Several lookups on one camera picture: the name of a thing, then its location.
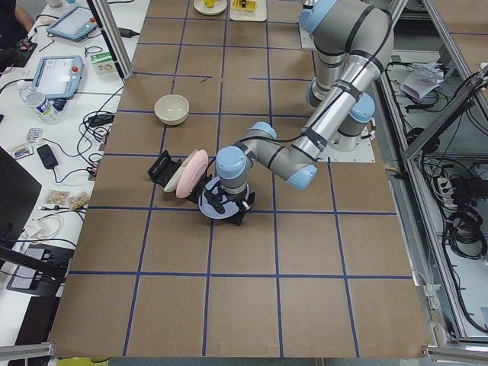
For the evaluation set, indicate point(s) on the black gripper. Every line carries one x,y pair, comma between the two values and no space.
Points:
233,197

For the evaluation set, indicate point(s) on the blue plate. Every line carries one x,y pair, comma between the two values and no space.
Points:
235,216

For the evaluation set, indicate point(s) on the striped bread roll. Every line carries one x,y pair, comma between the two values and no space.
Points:
244,5

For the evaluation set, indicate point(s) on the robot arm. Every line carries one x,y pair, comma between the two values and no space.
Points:
354,42

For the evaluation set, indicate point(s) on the pink plate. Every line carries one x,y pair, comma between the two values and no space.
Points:
192,173

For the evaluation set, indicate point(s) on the cream white plate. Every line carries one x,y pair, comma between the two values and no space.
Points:
174,180

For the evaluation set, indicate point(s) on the black plate rack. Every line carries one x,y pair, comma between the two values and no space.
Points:
164,171

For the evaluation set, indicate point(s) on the white plate with lemon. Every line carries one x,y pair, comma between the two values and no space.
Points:
218,7

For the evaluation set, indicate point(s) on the cream ceramic bowl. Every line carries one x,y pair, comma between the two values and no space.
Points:
172,110

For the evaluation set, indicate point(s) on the white rectangular tray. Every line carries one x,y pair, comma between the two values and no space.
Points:
257,15

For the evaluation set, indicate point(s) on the green white box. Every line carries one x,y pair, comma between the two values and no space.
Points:
102,63

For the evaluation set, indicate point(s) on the black power adapter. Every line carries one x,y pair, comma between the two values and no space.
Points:
47,156

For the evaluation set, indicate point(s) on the plastic water bottle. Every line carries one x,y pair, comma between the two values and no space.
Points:
39,104

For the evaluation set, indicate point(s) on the near teach pendant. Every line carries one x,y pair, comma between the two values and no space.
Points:
59,77

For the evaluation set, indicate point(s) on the teach pendant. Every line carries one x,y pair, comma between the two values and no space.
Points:
73,25
59,77

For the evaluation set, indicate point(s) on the far teach pendant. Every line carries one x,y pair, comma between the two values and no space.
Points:
73,25

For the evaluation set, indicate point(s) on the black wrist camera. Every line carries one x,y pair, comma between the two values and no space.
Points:
215,200

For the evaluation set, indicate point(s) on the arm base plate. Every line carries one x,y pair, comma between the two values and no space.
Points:
306,39
351,143

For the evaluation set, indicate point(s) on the aluminium frame post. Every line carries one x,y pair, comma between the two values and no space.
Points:
106,23

